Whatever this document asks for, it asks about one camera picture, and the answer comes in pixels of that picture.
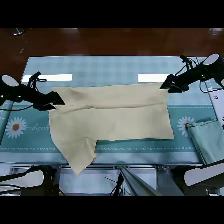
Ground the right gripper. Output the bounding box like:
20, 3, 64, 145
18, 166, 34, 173
159, 73, 192, 94

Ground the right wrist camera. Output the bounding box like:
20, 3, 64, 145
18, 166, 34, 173
179, 54, 198, 73

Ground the beige shirt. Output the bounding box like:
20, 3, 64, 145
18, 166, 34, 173
48, 82, 175, 176

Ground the pale green garment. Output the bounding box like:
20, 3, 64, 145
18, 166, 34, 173
185, 118, 224, 166

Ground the black cable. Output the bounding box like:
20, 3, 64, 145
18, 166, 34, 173
0, 102, 35, 112
104, 172, 126, 197

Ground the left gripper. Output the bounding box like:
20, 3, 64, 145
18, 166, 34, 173
32, 90, 66, 112

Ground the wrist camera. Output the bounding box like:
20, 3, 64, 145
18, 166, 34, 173
27, 70, 48, 90
179, 54, 198, 73

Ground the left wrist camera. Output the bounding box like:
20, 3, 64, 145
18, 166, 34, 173
27, 70, 48, 90

